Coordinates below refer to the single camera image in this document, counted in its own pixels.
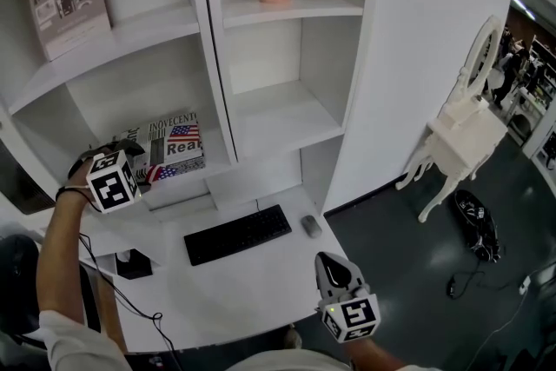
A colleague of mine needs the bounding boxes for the white dressing table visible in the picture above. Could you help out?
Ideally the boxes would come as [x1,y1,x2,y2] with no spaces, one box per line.
[394,14,509,224]

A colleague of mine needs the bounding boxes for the white power cable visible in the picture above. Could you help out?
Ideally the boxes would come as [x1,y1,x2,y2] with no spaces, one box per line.
[480,268,556,362]

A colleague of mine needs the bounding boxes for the person's left forearm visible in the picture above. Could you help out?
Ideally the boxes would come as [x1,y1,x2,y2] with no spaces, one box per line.
[36,185,95,321]

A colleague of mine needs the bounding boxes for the black tissue box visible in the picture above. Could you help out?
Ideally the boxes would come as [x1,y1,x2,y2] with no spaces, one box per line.
[113,248,155,281]

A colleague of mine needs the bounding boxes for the person's right forearm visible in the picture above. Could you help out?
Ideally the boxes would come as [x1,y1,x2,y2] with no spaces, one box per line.
[346,335,414,371]

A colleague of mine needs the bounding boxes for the white storage rack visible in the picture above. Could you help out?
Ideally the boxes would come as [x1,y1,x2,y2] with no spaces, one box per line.
[520,37,556,171]

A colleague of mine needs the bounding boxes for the grey computer mouse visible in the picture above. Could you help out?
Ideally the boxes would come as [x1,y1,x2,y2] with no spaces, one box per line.
[300,214,323,240]

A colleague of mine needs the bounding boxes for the person's left hand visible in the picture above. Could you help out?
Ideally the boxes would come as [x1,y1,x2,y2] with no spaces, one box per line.
[64,153,100,191]

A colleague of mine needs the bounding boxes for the person's white shirt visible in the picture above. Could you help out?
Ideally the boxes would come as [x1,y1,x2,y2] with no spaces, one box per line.
[37,309,440,371]

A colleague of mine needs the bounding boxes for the black power adapter cable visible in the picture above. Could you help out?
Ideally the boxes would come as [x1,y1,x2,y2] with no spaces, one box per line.
[447,268,514,301]

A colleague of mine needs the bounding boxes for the person's shoe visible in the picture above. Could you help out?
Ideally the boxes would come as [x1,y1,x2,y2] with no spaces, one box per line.
[283,327,303,350]

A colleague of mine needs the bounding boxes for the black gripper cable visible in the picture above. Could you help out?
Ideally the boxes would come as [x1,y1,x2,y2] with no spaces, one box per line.
[76,231,184,371]

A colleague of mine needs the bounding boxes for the black keyboard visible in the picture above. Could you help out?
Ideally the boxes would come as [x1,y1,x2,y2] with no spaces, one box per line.
[182,203,294,268]

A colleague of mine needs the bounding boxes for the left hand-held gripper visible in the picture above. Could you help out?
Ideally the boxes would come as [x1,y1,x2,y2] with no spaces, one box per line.
[85,138,149,215]

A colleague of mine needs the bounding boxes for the white shelving desk unit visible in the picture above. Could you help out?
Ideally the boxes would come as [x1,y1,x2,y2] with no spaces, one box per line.
[0,0,375,355]

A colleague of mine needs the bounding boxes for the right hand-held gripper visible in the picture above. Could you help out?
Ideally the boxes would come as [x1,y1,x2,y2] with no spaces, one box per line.
[314,250,382,345]

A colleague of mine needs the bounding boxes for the black bag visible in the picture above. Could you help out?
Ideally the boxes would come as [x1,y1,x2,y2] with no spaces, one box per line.
[453,188,502,263]

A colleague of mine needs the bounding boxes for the white glass cabinet door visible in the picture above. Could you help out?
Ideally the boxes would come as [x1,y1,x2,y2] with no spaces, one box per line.
[0,137,58,216]

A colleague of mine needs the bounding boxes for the black wristband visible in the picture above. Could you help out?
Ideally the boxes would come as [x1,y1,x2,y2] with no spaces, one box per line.
[55,184,91,206]

